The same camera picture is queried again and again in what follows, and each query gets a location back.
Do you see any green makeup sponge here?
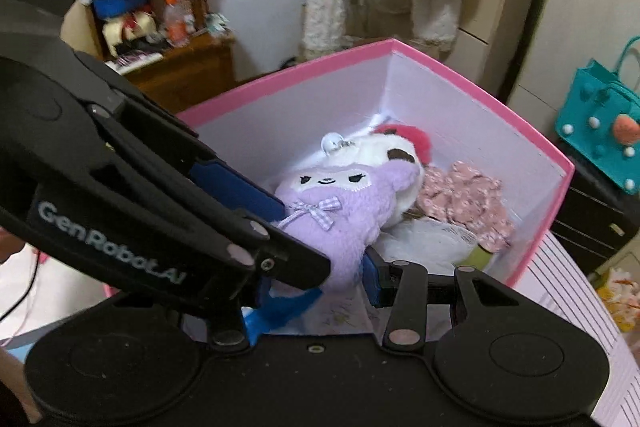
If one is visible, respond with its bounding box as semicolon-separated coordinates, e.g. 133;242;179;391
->
456;245;496;271

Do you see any beige wardrobe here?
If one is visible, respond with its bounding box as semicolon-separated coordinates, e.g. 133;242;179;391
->
441;0;639;134

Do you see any purple bunny plush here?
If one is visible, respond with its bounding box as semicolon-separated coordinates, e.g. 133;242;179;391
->
276;159;420;294

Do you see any pink cardboard box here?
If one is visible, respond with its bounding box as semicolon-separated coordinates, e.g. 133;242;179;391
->
181;41;574;286

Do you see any white owl plush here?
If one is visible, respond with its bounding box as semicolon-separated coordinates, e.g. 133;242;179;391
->
321;131;427;229

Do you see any pink fluffy heart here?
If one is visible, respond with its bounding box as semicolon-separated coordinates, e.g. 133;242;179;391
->
373;124;432;165

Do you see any wooden nightstand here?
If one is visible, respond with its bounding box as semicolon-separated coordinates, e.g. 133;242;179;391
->
62;0;235;114

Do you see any black suitcase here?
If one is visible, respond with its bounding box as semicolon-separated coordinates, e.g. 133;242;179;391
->
551;148;639;275

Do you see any blue wet wipes pack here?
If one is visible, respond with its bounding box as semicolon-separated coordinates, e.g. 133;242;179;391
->
243;279;322;347

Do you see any striped table cloth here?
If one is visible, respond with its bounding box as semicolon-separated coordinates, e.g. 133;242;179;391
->
515;233;639;426

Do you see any person left hand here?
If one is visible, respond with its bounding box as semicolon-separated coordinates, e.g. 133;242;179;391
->
0;229;25;265

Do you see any colourful gift bag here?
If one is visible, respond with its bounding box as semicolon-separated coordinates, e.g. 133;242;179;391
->
596;268;639;333

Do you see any teal felt handbag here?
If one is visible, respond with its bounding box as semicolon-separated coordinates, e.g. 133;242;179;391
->
555;36;639;195

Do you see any pink floral scrunchie cloth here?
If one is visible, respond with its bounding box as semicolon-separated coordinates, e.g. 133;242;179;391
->
416;161;514;254

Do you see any white mesh bath pouf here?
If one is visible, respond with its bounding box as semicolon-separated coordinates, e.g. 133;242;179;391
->
373;218;477;275

